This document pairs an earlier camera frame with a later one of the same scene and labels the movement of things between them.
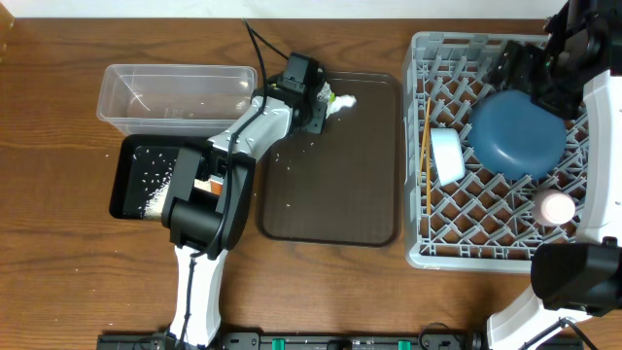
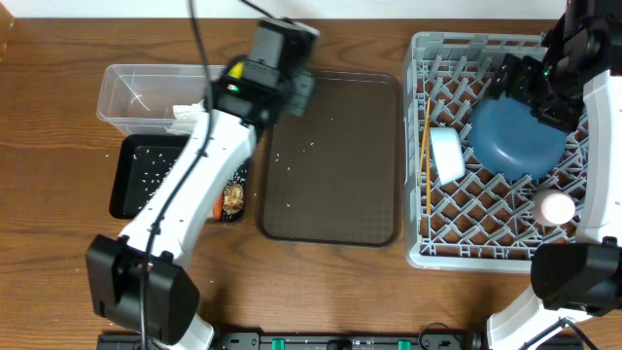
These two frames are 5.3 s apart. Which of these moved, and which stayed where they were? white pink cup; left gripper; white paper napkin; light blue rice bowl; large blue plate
Moved: white paper napkin; left gripper
Stayed: white pink cup; large blue plate; light blue rice bowl
